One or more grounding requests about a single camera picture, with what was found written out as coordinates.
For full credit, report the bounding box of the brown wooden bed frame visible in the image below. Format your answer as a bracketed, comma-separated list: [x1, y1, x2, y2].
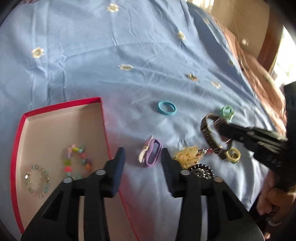
[257, 8, 284, 72]

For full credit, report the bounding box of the red cardboard box tray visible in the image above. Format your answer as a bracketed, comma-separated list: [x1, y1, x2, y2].
[11, 97, 136, 240]

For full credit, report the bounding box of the pale green beaded bracelet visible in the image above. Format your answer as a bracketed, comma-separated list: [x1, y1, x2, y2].
[24, 165, 51, 198]

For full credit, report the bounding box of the green hair tie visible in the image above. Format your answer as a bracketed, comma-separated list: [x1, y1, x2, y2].
[219, 105, 236, 122]

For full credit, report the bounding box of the red hair clip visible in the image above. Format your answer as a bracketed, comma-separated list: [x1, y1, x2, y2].
[197, 149, 214, 156]

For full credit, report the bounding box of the yellow hair ring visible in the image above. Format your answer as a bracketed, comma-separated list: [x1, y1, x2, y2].
[225, 147, 241, 163]

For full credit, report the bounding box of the dark metal wristwatch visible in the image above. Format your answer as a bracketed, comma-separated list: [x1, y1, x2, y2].
[200, 113, 232, 160]

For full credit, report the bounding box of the colourful chunky bead bracelet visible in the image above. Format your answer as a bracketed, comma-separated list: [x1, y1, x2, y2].
[63, 144, 92, 181]

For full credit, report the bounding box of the black rhinestone hair accessory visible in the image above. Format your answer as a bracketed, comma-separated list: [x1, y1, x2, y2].
[188, 164, 214, 180]

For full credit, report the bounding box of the purple hair tie with bow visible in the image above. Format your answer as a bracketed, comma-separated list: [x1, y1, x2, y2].
[138, 135, 163, 168]

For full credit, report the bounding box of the blue hair tie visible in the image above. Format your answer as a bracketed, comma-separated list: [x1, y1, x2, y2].
[157, 100, 177, 115]

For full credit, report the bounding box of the amber butterfly hair claw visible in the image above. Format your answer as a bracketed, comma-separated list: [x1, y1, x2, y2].
[173, 146, 200, 169]

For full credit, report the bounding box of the pink blanket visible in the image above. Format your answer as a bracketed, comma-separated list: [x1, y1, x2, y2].
[213, 18, 287, 135]

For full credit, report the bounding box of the person's right hand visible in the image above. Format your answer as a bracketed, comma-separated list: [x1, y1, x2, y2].
[256, 170, 295, 225]

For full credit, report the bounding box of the light blue flowered bedsheet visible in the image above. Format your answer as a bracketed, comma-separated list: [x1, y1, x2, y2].
[1, 1, 275, 240]

